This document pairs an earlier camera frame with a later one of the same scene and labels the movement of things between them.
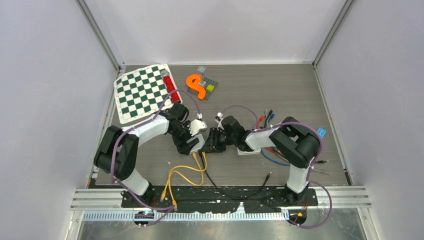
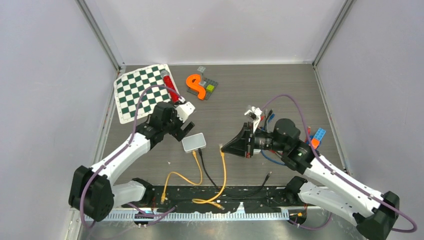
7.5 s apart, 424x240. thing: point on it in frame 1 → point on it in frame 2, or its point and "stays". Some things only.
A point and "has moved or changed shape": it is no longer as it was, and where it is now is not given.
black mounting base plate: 211,199 stays
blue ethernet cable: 262,149 stays
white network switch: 201,143 stays
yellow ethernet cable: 174,205 has moved or changed shape
